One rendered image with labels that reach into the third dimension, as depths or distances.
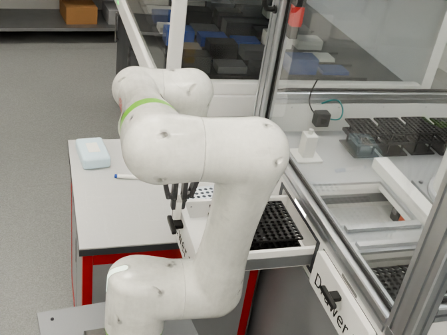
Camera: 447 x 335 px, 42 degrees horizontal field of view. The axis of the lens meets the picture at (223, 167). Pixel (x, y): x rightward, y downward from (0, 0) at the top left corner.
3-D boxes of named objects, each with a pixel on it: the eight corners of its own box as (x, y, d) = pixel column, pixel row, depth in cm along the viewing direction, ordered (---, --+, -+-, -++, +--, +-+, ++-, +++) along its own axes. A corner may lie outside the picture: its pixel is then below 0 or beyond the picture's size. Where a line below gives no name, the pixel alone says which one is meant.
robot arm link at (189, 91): (220, 80, 133) (211, 61, 142) (165, 78, 130) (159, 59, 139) (213, 133, 140) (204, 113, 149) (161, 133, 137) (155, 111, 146)
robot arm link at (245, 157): (240, 328, 130) (308, 152, 94) (167, 332, 126) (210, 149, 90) (230, 279, 139) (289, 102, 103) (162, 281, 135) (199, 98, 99)
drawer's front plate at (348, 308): (357, 368, 134) (370, 335, 128) (308, 280, 157) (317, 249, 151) (364, 367, 134) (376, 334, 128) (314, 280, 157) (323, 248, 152)
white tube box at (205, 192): (185, 213, 185) (185, 203, 183) (177, 198, 192) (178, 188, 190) (221, 209, 190) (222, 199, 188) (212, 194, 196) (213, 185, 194)
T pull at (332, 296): (331, 310, 137) (332, 306, 136) (318, 288, 143) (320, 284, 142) (345, 309, 138) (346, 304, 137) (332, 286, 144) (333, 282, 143)
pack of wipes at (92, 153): (111, 167, 202) (111, 157, 199) (83, 171, 198) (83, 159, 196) (101, 146, 213) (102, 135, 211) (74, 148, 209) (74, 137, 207)
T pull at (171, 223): (171, 235, 153) (172, 231, 152) (166, 218, 159) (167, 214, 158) (185, 234, 154) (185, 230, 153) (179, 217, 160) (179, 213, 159)
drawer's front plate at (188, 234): (191, 285, 149) (195, 252, 144) (169, 217, 173) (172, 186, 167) (197, 284, 150) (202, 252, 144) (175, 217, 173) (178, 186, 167)
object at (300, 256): (197, 276, 150) (199, 258, 147) (177, 216, 171) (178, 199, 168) (336, 263, 162) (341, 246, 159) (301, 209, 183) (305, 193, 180)
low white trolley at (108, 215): (78, 417, 204) (78, 248, 164) (68, 291, 253) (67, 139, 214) (236, 392, 221) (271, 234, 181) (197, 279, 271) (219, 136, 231)
